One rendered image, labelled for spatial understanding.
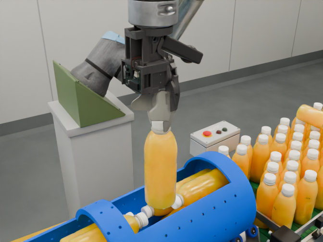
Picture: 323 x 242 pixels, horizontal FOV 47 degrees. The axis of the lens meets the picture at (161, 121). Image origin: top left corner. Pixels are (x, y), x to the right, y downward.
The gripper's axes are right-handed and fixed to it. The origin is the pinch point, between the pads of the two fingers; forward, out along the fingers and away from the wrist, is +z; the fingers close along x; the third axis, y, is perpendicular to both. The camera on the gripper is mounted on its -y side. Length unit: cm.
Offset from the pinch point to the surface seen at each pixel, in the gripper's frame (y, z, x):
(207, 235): -15.1, 38.8, 1.5
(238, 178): -32.2, 29.9, -3.8
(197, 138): -51, 39, -42
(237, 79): -320, 131, -253
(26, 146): -41, 143, -264
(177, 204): -13.2, 34.1, -9.4
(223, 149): -52, 38, -28
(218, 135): -59, 39, -38
